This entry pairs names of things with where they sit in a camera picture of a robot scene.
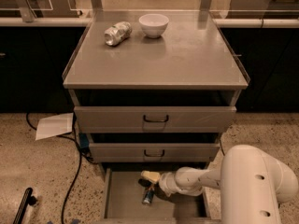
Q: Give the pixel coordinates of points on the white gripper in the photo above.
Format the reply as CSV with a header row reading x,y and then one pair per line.
x,y
164,181

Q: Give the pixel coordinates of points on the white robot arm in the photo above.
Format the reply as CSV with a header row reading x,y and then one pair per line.
x,y
252,184

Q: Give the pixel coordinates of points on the grey bottom drawer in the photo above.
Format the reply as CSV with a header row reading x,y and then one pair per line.
x,y
122,203

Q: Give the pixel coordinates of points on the grey drawer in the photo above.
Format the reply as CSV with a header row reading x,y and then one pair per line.
x,y
154,119
122,203
153,152

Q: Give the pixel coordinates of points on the grey middle drawer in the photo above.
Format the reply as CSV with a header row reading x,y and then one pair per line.
x,y
153,152

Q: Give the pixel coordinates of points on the grey top drawer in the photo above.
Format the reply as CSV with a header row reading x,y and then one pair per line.
x,y
154,119

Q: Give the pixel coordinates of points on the grey drawer cabinet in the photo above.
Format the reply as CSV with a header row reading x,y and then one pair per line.
x,y
190,64

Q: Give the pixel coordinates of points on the crushed silver can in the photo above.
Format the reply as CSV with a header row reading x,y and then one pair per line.
x,y
118,32

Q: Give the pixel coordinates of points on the blue box on floor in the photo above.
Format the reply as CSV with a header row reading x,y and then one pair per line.
x,y
83,140

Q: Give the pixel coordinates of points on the white paper sheet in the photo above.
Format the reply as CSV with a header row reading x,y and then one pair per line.
x,y
54,125

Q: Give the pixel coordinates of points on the black bar tool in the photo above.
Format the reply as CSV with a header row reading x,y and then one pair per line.
x,y
27,199

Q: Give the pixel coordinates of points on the white bowl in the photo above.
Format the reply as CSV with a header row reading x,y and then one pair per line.
x,y
153,25

